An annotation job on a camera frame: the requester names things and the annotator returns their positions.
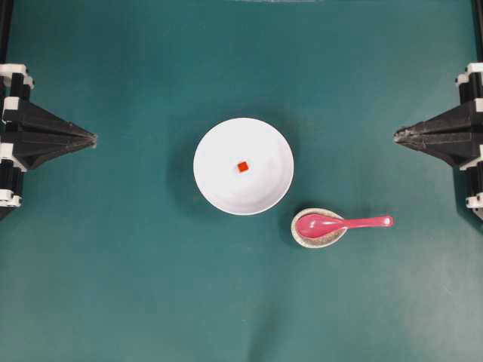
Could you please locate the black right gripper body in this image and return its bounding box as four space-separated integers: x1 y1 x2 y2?
455 62 482 209

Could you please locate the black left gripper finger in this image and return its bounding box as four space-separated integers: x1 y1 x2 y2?
11 135 97 168
2 98 97 140

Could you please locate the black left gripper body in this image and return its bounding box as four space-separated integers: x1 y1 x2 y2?
1 63 35 209

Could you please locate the white round bowl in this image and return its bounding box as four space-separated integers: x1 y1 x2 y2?
193 118 294 216

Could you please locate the speckled ceramic spoon rest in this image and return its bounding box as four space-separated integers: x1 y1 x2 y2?
291 208 346 249

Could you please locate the green table mat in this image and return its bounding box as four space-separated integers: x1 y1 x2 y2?
1 1 482 361

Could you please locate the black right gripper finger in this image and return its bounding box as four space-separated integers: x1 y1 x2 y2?
394 100 482 140
394 135 482 166

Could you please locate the pink plastic spoon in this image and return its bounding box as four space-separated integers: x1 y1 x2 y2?
296 213 394 238

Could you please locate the small red block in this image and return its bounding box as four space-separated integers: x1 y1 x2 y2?
237 161 249 173

